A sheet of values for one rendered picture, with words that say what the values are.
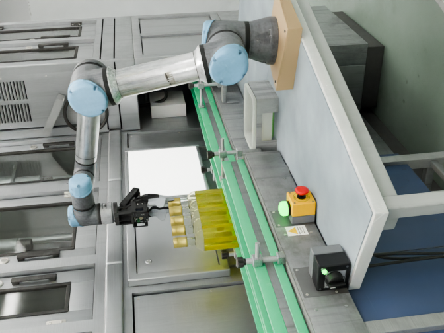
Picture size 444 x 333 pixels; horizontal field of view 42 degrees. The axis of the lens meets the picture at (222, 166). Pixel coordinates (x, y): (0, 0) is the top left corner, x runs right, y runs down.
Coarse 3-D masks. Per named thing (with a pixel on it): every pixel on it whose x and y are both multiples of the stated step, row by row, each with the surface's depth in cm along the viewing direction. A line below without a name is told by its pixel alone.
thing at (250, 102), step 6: (246, 84) 215; (246, 90) 218; (246, 96) 220; (252, 96) 205; (246, 102) 221; (252, 102) 204; (246, 108) 222; (252, 108) 205; (246, 114) 223; (252, 114) 206; (246, 120) 225; (252, 120) 207; (246, 126) 226; (252, 126) 208; (246, 132) 227; (252, 132) 210; (246, 138) 224; (252, 138) 211; (252, 144) 212
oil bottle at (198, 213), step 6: (198, 210) 199; (204, 210) 199; (210, 210) 199; (216, 210) 199; (222, 210) 199; (228, 210) 199; (192, 216) 197; (198, 216) 196; (204, 216) 196; (210, 216) 197; (192, 222) 198
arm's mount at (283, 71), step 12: (276, 0) 182; (288, 0) 178; (276, 12) 182; (288, 12) 173; (288, 24) 169; (300, 24) 169; (288, 36) 169; (300, 36) 170; (288, 48) 172; (276, 60) 182; (288, 60) 175; (276, 72) 182; (288, 72) 179; (276, 84) 182; (288, 84) 182
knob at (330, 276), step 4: (332, 272) 143; (336, 272) 143; (328, 276) 143; (332, 276) 142; (336, 276) 142; (340, 276) 142; (328, 280) 142; (332, 280) 142; (336, 280) 142; (340, 280) 142; (328, 284) 142; (332, 284) 141; (336, 284) 141; (340, 284) 141; (344, 284) 141; (332, 288) 141; (336, 288) 141
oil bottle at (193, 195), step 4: (220, 188) 211; (192, 192) 209; (196, 192) 209; (200, 192) 209; (204, 192) 209; (208, 192) 209; (212, 192) 209; (216, 192) 209; (220, 192) 209; (188, 196) 208; (192, 196) 207; (196, 196) 207; (200, 196) 207; (204, 196) 207; (208, 196) 207; (212, 196) 207; (216, 196) 207; (188, 200) 207; (188, 204) 208
